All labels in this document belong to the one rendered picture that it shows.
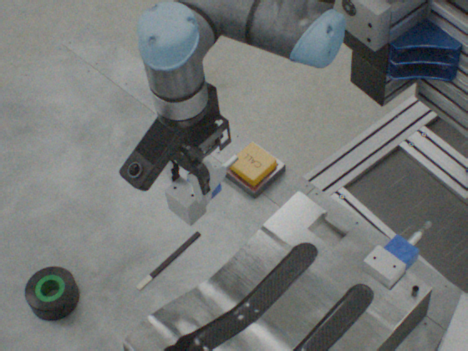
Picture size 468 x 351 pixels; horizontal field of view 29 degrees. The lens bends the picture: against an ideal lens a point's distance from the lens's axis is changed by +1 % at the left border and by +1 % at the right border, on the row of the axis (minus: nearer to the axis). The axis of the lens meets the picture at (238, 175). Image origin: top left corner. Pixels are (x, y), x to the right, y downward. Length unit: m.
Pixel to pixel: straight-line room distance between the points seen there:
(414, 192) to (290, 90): 0.63
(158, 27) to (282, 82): 1.66
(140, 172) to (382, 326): 0.41
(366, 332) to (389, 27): 0.56
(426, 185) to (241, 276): 0.99
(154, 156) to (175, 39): 0.21
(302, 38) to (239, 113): 1.57
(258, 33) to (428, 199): 1.19
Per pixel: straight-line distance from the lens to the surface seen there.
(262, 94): 2.73
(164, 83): 1.16
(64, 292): 1.47
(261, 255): 1.40
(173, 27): 1.12
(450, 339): 1.38
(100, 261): 1.53
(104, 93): 1.74
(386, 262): 1.36
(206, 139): 1.27
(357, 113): 2.69
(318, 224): 1.44
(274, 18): 1.15
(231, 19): 1.17
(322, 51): 1.13
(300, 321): 1.35
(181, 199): 1.38
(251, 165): 1.55
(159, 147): 1.25
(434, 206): 2.26
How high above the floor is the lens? 2.10
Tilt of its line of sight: 55 degrees down
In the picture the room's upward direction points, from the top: 7 degrees counter-clockwise
